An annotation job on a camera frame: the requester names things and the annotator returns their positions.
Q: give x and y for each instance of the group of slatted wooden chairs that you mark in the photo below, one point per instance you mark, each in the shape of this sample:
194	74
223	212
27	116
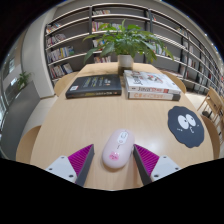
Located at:
213	103

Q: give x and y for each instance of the pale pink computer mouse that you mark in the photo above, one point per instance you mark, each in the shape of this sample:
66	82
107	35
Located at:
118	150

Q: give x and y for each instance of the white illustrated-cover book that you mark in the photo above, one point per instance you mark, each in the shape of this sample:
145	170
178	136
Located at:
150	80

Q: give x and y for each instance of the grey bookshelf unit with books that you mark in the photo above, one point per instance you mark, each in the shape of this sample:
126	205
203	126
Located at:
66	40

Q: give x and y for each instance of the black hardcover book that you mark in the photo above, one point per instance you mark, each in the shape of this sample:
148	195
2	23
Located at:
95	85

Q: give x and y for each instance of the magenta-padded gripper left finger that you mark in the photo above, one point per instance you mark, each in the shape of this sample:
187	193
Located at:
61	166

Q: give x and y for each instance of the round-backed wooden chair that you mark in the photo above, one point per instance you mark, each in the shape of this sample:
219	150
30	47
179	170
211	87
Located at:
63	83
26	146
213	140
176	81

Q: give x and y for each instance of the dark cartoon-eyed mouse pad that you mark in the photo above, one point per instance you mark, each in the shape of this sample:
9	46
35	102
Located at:
186	136

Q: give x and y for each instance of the small green floor plant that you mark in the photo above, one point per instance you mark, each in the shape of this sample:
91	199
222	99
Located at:
23	79

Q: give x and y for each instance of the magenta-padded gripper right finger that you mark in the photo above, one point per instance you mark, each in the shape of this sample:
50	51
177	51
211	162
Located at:
163	166

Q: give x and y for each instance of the thick book with orange lettering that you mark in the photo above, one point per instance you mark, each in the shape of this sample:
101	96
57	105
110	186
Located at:
153	96

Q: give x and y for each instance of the green potted plant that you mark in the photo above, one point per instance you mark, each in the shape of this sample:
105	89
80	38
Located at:
126	41

